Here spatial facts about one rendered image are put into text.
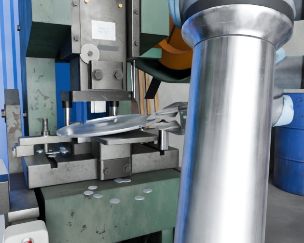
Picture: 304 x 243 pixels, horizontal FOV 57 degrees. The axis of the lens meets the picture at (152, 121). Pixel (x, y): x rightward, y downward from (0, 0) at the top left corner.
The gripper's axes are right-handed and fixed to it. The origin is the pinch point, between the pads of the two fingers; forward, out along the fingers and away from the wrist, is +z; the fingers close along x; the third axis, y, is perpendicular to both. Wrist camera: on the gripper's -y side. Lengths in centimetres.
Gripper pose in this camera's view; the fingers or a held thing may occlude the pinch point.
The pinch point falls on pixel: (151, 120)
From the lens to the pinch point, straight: 78.4
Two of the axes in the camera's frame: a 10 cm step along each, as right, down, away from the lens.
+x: 1.0, 9.9, 0.9
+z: -9.8, 0.8, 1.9
